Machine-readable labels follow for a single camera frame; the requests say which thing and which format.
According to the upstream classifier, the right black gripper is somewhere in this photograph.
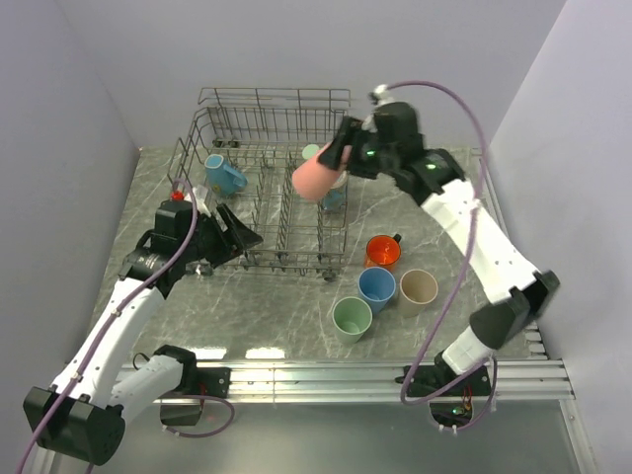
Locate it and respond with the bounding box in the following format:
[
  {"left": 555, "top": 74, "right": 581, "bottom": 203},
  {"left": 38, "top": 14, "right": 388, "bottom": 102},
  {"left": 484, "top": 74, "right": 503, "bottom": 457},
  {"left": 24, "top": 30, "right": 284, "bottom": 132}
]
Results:
[{"left": 317, "top": 117, "right": 398, "bottom": 181}]

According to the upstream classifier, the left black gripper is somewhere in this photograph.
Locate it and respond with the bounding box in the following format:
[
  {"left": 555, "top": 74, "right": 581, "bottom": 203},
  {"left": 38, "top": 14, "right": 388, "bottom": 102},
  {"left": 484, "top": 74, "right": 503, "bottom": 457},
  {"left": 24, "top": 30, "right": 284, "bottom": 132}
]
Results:
[{"left": 180, "top": 202, "right": 262, "bottom": 268}]

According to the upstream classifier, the green plastic cup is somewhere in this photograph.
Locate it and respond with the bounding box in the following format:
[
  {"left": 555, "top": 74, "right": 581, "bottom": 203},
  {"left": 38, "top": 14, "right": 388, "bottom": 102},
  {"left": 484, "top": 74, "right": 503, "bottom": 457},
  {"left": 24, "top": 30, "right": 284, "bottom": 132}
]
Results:
[
  {"left": 302, "top": 143, "right": 321, "bottom": 161},
  {"left": 332, "top": 296, "right": 373, "bottom": 345}
]

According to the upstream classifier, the pink plastic cup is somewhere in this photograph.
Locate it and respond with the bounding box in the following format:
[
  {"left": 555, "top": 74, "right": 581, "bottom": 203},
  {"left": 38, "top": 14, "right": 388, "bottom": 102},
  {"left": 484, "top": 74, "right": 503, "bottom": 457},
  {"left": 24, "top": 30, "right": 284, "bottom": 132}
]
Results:
[{"left": 292, "top": 147, "right": 347, "bottom": 201}]

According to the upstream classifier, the teal patterned mug yellow inside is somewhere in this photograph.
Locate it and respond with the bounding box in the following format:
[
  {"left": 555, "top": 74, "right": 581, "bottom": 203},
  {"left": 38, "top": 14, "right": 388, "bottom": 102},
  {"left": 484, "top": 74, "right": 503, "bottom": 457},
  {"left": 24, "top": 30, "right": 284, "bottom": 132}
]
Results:
[{"left": 321, "top": 172, "right": 348, "bottom": 211}]

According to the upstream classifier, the light blue floral mug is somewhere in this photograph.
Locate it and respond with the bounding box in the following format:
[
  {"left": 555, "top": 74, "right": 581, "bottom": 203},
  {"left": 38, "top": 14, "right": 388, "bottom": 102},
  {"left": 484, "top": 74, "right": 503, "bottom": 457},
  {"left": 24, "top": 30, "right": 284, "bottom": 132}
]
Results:
[{"left": 204, "top": 154, "right": 248, "bottom": 198}]

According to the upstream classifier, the blue plastic cup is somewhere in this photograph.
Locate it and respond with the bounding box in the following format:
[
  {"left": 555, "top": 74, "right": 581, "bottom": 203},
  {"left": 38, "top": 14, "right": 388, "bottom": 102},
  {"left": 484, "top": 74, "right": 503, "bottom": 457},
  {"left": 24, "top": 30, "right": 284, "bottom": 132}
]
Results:
[{"left": 357, "top": 267, "right": 397, "bottom": 315}]

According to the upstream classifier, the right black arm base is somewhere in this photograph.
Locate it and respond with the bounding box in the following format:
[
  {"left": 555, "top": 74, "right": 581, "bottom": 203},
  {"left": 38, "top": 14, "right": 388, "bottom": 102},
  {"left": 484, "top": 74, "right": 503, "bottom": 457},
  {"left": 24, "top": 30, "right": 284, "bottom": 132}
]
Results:
[{"left": 406, "top": 365, "right": 498, "bottom": 434}]

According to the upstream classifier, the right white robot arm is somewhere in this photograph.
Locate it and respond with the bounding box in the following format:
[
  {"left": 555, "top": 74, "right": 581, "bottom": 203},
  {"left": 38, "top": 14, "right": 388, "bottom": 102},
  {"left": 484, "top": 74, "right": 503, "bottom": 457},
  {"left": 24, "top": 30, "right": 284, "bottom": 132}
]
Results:
[{"left": 318, "top": 102, "right": 560, "bottom": 395}]

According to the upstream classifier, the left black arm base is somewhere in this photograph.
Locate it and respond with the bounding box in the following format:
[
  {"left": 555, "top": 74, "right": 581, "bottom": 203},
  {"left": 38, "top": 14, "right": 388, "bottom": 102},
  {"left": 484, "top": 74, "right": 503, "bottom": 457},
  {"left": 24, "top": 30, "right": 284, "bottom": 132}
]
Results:
[{"left": 159, "top": 367, "right": 231, "bottom": 429}]

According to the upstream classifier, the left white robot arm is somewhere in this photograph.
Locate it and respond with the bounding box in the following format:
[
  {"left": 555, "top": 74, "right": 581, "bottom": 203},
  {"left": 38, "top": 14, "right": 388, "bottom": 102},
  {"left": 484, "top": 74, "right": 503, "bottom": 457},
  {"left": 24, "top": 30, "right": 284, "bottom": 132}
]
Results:
[{"left": 23, "top": 199, "right": 263, "bottom": 467}]

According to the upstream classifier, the beige plastic cup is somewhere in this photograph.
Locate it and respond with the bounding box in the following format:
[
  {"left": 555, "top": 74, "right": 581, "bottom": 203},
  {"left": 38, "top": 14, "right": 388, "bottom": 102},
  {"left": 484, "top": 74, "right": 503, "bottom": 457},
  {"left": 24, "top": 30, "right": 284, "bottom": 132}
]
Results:
[{"left": 397, "top": 269, "right": 438, "bottom": 317}]

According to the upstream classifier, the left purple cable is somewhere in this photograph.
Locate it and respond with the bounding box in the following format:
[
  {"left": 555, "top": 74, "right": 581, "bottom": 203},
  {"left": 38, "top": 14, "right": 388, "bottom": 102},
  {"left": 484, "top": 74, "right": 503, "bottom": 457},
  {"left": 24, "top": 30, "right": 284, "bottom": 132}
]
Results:
[{"left": 12, "top": 178, "right": 236, "bottom": 474}]

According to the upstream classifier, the purple cable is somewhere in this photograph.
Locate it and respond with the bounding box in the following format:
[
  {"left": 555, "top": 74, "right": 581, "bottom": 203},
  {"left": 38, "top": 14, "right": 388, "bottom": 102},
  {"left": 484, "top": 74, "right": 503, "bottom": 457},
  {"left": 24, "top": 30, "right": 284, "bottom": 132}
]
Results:
[
  {"left": 12, "top": 178, "right": 236, "bottom": 474},
  {"left": 399, "top": 79, "right": 498, "bottom": 435}
]

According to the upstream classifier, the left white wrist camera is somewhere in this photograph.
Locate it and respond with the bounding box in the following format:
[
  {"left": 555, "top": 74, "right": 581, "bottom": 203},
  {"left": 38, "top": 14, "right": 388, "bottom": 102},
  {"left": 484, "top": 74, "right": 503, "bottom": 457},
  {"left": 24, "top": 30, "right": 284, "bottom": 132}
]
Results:
[{"left": 185, "top": 185, "right": 210, "bottom": 215}]

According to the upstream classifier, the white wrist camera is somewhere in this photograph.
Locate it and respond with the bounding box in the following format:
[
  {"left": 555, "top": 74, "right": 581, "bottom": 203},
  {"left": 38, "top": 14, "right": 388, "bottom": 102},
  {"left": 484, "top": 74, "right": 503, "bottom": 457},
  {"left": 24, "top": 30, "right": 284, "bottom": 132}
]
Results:
[
  {"left": 185, "top": 185, "right": 210, "bottom": 215},
  {"left": 368, "top": 84, "right": 394, "bottom": 108}
]

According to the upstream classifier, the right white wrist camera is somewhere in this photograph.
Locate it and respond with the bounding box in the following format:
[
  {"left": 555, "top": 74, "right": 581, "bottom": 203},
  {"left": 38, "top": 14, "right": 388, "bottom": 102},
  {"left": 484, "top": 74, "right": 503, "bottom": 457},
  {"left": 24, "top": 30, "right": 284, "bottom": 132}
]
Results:
[{"left": 368, "top": 84, "right": 394, "bottom": 108}]

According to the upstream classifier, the grey wire dish rack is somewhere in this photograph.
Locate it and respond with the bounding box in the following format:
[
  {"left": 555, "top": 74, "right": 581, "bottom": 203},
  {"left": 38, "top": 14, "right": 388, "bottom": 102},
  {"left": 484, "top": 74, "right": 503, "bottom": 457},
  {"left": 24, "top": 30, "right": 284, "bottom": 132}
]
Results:
[{"left": 168, "top": 87, "right": 352, "bottom": 281}]

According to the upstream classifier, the orange mug black handle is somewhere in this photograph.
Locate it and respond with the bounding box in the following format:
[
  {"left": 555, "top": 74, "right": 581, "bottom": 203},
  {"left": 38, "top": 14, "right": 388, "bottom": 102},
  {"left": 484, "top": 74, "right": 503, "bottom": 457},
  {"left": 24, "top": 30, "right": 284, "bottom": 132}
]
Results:
[{"left": 364, "top": 234, "right": 402, "bottom": 272}]

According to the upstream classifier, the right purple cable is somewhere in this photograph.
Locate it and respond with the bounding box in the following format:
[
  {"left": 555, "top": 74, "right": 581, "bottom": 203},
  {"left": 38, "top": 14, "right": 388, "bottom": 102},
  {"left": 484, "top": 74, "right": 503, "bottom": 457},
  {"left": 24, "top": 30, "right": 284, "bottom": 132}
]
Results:
[{"left": 399, "top": 79, "right": 498, "bottom": 435}]

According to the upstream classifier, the aluminium mounting rail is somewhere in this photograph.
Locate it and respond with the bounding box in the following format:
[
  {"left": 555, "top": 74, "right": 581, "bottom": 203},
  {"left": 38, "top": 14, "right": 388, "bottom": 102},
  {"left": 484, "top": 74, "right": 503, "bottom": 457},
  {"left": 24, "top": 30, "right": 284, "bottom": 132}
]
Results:
[{"left": 198, "top": 359, "right": 575, "bottom": 404}]

